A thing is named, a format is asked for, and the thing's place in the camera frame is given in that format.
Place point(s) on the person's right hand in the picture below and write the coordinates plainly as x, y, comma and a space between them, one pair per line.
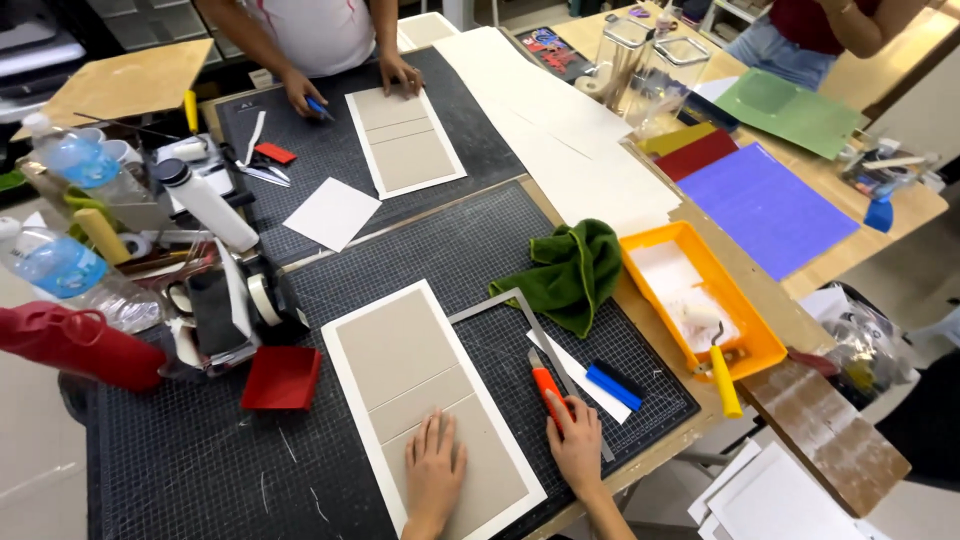
581, 450

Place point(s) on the person's left hand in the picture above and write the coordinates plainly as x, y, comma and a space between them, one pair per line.
435, 472

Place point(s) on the large grey board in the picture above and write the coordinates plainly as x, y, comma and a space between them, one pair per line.
412, 160
394, 345
390, 107
495, 472

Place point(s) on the orange utility knife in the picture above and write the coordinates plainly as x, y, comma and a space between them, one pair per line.
545, 386

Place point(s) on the blue and black scraper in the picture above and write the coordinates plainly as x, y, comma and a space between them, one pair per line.
613, 385

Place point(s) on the narrow grey board strip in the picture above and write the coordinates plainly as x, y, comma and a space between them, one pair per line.
420, 401
401, 130

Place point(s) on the white paper strip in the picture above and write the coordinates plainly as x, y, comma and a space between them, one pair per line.
581, 375

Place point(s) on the metal square ruler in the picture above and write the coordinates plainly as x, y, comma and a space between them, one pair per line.
536, 326

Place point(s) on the white cover paper sheet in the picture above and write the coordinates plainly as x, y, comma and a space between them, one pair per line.
360, 150
334, 330

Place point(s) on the green cloth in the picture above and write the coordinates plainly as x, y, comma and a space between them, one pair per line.
574, 274

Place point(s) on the red plastic tray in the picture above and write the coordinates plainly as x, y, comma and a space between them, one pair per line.
281, 379

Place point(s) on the stack of white papers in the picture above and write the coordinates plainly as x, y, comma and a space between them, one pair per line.
780, 499

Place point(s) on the orange paint tray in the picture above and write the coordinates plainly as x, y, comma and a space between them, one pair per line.
750, 330

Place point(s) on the black tape dispenser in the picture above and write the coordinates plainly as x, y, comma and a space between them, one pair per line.
289, 300

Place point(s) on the worn wooden plank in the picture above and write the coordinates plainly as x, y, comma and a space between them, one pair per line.
825, 439

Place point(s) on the white tape roll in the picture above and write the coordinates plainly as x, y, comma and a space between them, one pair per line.
262, 298

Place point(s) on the dark gridded cutting mat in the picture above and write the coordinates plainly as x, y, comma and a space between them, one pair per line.
330, 161
187, 465

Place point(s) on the clear organizer of tools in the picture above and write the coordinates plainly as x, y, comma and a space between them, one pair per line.
210, 315

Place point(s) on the white square paper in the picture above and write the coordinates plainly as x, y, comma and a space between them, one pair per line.
332, 214

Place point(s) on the purple paper sheet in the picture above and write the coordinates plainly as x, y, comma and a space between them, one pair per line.
765, 210

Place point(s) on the clear plastic bag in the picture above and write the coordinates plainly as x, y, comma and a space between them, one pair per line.
866, 349

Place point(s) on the large white paper sheets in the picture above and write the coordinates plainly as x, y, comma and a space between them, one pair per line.
562, 135

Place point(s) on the red paper sheet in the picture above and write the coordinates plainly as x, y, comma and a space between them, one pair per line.
697, 156

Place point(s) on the yellow paper sheet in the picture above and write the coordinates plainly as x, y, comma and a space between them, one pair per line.
675, 139

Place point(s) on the silver scissors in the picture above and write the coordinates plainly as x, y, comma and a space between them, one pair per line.
262, 174

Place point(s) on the white black capped glue bottle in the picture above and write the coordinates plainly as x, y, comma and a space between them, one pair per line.
210, 206

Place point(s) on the small red scraper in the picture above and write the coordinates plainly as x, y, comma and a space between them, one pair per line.
275, 153

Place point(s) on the light wooden table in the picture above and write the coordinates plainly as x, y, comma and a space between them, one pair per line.
877, 240

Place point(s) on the clear square jar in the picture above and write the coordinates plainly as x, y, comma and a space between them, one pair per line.
667, 86

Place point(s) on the red bottle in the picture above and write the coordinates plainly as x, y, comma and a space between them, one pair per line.
82, 345

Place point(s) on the masking tape roll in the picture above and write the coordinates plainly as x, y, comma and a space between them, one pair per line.
136, 245

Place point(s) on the blue plastic scoop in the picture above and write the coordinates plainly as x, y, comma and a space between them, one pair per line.
879, 215

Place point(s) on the blue utility knife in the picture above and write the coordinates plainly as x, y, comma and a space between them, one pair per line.
321, 109

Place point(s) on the thin white paper offcut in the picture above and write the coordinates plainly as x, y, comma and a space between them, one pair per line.
255, 135

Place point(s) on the clear jar with sticks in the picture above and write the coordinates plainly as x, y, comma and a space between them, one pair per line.
622, 64

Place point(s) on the green paper sheet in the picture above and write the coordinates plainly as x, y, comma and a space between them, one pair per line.
795, 112

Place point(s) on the black tray of coloured pieces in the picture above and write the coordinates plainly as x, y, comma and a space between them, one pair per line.
555, 51

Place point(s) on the small white roller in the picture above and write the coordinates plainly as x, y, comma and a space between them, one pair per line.
189, 151

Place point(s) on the yellow foam roller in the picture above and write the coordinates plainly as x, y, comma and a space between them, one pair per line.
101, 236

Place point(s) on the clear container of tools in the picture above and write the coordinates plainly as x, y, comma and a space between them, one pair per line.
885, 169

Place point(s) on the clear blue label water bottle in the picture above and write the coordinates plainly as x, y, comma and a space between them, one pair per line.
79, 161
64, 270

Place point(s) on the yellow utility knife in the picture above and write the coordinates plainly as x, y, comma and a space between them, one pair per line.
191, 111

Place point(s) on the purple scissors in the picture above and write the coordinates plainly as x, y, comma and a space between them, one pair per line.
639, 12

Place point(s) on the brown wooden board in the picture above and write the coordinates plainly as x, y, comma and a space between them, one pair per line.
127, 82

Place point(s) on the grey drawer shelf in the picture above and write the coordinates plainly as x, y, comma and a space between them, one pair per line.
157, 26

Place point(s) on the grey printer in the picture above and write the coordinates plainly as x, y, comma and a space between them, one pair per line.
37, 60

